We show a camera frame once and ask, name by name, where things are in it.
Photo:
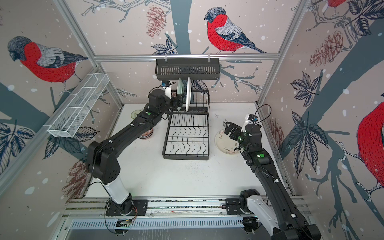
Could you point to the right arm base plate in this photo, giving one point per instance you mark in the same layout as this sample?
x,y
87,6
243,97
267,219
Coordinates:
x,y
234,206

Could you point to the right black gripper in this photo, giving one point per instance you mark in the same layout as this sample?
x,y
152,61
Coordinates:
x,y
231,129

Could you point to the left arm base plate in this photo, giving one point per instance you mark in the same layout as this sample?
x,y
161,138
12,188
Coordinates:
x,y
128,208

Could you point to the black two-tier dish rack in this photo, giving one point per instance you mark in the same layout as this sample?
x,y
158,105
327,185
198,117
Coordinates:
x,y
187,136

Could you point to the pale green plate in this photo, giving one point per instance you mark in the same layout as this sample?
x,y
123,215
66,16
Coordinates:
x,y
180,87

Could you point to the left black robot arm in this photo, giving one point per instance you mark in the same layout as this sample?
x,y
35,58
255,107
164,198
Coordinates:
x,y
102,157

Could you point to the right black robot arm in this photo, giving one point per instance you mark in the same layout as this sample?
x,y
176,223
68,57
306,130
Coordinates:
x,y
282,219

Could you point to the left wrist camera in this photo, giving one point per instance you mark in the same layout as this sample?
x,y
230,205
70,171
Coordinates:
x,y
166,85

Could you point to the black hanging wall basket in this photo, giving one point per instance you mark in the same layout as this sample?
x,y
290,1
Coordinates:
x,y
195,69

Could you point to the horizontal aluminium frame bar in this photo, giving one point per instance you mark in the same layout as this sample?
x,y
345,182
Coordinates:
x,y
150,58

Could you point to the aluminium mounting rail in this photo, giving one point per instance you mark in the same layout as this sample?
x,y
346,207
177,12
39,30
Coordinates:
x,y
156,207

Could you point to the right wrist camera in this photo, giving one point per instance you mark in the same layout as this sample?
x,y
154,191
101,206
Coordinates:
x,y
249,119

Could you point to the white wire wall basket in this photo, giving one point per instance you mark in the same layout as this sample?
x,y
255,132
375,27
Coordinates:
x,y
71,118

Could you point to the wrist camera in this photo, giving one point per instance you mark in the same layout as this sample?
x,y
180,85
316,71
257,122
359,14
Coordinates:
x,y
166,85
249,119

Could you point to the white plate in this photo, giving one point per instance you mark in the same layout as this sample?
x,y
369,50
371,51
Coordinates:
x,y
189,94
225,144

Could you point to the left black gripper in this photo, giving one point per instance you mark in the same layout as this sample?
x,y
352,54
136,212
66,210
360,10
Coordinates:
x,y
179,100

